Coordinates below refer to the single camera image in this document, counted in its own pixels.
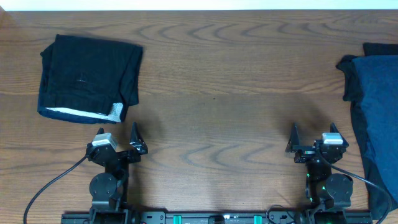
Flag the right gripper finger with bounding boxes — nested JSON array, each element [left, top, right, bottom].
[[285, 123, 300, 153], [330, 123, 349, 147]]

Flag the right black cable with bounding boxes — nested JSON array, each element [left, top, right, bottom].
[[317, 149, 392, 224]]

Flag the folded black garment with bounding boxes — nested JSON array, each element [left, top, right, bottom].
[[37, 34, 144, 124]]

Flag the left black cable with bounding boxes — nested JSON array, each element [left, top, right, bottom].
[[23, 155, 89, 224]]

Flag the black garment pile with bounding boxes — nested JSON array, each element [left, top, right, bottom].
[[336, 43, 397, 220]]

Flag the black cable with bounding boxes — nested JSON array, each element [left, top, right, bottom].
[[317, 149, 392, 224], [23, 155, 89, 224]]

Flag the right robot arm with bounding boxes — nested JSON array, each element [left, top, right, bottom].
[[285, 124, 353, 223]]

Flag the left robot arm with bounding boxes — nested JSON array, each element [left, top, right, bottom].
[[86, 122, 148, 224]]

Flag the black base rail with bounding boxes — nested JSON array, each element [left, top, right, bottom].
[[61, 210, 373, 224]]

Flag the blue denim shorts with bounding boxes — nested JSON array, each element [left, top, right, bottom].
[[353, 55, 397, 200]]

